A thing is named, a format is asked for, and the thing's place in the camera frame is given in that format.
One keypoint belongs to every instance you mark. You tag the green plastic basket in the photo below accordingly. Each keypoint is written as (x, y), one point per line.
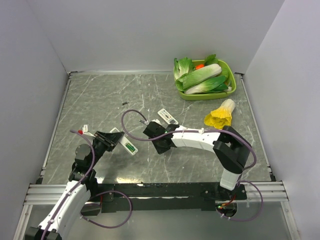
(226, 71)

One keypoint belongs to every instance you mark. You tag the orange toy carrot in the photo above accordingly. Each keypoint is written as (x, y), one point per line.
(199, 66)

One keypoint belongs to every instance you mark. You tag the plain white remote control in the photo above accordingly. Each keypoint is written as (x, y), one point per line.
(123, 141)

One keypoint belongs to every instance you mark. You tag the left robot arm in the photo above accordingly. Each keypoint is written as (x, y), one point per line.
(81, 186)

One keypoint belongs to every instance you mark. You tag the white remote with buttons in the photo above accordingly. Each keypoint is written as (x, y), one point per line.
(167, 117)

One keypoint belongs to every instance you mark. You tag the aluminium frame rail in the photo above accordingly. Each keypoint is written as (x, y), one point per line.
(49, 194)

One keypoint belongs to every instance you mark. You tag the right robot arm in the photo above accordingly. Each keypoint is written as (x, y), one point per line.
(231, 149)

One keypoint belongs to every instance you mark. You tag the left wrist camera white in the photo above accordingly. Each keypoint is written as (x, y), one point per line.
(85, 131)

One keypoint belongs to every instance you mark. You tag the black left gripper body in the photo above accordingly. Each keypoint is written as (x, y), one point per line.
(101, 145)

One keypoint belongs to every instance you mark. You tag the green toy lettuce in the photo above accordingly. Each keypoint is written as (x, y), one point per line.
(182, 66)

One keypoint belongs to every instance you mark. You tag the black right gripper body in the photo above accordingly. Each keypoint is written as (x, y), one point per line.
(160, 148)

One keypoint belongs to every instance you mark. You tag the green toy bok choy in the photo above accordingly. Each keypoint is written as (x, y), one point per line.
(214, 84)

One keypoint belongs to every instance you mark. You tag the black base bar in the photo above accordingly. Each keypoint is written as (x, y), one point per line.
(161, 196)

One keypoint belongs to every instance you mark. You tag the yellow toy cabbage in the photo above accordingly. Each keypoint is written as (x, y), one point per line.
(221, 116)

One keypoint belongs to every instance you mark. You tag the large green toy cabbage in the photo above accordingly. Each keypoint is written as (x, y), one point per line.
(200, 75)

